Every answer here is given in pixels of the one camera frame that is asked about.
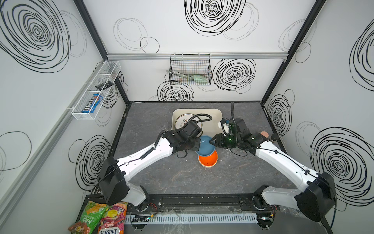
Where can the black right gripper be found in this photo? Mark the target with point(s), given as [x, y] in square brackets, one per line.
[219, 140]

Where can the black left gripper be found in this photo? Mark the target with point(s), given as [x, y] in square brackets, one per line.
[192, 142]

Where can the blue bowl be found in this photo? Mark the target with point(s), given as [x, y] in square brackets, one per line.
[206, 149]

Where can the orange bowl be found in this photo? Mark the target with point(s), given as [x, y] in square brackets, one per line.
[208, 161]

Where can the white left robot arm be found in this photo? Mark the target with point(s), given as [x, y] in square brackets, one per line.
[115, 175]

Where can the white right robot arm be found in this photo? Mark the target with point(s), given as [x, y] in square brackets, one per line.
[314, 195]

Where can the pink lid glass jar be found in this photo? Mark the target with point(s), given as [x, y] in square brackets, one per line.
[265, 134]

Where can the dark lid spice bottle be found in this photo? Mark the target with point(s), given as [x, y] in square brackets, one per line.
[274, 137]

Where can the green item in basket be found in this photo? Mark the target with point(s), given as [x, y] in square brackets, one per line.
[201, 79]

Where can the metal tongs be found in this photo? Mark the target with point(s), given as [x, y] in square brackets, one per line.
[181, 75]

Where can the black remote control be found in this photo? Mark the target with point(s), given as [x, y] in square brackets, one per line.
[104, 86]

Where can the blue candy packet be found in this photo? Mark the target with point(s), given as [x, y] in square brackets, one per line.
[92, 104]

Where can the pink fruit candy bag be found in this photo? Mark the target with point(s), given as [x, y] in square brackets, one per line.
[113, 219]

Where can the green snack bag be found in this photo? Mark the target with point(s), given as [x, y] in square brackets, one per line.
[89, 219]

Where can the black wire basket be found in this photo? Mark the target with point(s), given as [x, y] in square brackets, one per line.
[189, 64]

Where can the white slotted cable duct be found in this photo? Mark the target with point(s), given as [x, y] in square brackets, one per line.
[202, 219]

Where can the clear wall shelf basket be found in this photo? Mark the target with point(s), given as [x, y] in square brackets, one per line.
[107, 70]

